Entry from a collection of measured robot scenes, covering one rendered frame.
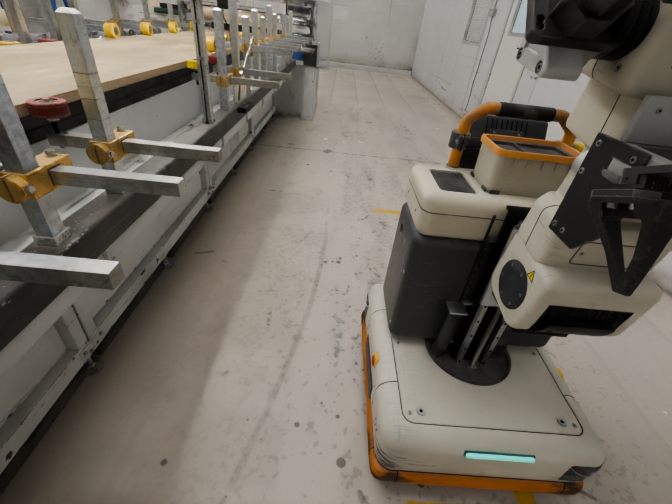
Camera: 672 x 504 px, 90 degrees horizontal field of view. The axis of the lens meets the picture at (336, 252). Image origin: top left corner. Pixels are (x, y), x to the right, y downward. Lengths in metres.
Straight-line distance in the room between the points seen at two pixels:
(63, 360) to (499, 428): 1.32
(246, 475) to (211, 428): 0.19
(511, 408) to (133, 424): 1.17
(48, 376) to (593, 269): 1.45
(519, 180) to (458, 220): 0.18
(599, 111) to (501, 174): 0.29
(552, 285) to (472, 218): 0.30
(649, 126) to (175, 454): 1.34
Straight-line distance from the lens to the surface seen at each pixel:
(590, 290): 0.76
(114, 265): 0.58
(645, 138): 0.64
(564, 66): 0.58
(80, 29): 1.00
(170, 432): 1.34
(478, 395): 1.15
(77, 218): 0.99
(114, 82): 1.47
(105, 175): 0.81
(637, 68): 0.63
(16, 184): 0.83
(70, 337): 1.39
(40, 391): 1.37
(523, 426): 1.16
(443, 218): 0.90
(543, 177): 1.00
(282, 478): 1.23
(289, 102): 4.89
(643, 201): 0.32
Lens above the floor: 1.14
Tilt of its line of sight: 34 degrees down
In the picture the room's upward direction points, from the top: 7 degrees clockwise
